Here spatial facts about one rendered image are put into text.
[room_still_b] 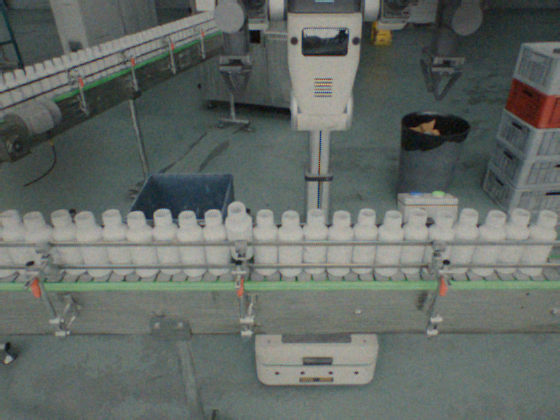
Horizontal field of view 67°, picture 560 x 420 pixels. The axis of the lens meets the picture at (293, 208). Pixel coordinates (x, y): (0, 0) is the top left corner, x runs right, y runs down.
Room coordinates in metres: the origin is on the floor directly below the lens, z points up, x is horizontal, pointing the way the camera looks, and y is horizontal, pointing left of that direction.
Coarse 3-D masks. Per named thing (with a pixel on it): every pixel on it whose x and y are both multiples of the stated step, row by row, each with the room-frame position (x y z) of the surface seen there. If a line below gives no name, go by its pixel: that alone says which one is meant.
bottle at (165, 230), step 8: (160, 216) 0.82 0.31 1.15; (168, 216) 0.80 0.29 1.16; (160, 224) 0.79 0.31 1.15; (168, 224) 0.79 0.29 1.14; (176, 224) 0.83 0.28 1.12; (160, 232) 0.78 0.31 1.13; (168, 232) 0.79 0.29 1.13; (176, 232) 0.80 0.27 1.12; (160, 240) 0.78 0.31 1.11; (168, 240) 0.78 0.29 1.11; (176, 240) 0.79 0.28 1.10; (160, 248) 0.78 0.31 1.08; (168, 248) 0.78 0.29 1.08; (176, 248) 0.79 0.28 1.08; (160, 256) 0.78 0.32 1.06; (168, 256) 0.78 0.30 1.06; (176, 256) 0.79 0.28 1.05; (168, 272) 0.78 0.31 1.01; (176, 272) 0.78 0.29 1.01
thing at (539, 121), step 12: (516, 84) 2.87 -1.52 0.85; (516, 96) 2.83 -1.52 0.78; (528, 96) 2.72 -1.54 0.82; (540, 96) 2.61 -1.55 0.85; (552, 96) 2.53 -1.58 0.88; (516, 108) 2.80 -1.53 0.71; (528, 108) 2.68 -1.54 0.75; (540, 108) 2.56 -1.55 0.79; (552, 108) 2.54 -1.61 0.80; (528, 120) 2.63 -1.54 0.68; (540, 120) 2.54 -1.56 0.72; (552, 120) 2.55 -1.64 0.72
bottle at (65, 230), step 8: (56, 216) 0.81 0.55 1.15; (64, 216) 0.80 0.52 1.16; (56, 224) 0.79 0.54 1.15; (64, 224) 0.79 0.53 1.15; (72, 224) 0.81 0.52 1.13; (56, 232) 0.78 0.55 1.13; (64, 232) 0.78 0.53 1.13; (72, 232) 0.79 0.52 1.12; (56, 240) 0.78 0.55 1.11; (64, 240) 0.78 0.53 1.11; (72, 240) 0.79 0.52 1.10; (64, 248) 0.78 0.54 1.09; (72, 248) 0.78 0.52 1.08; (64, 256) 0.78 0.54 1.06; (72, 256) 0.78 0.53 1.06; (80, 256) 0.79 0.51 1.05; (72, 272) 0.78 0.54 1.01; (80, 272) 0.78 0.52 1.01
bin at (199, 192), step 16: (160, 176) 1.40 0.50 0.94; (176, 176) 1.40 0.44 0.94; (192, 176) 1.40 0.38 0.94; (208, 176) 1.40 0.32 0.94; (224, 176) 1.40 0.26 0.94; (144, 192) 1.30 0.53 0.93; (160, 192) 1.40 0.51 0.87; (176, 192) 1.40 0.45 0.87; (192, 192) 1.40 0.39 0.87; (208, 192) 1.40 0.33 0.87; (224, 192) 1.40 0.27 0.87; (144, 208) 1.26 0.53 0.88; (160, 208) 1.40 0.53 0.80; (176, 208) 1.40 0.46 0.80; (192, 208) 1.40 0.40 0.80; (208, 208) 1.40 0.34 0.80; (224, 208) 1.16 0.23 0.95
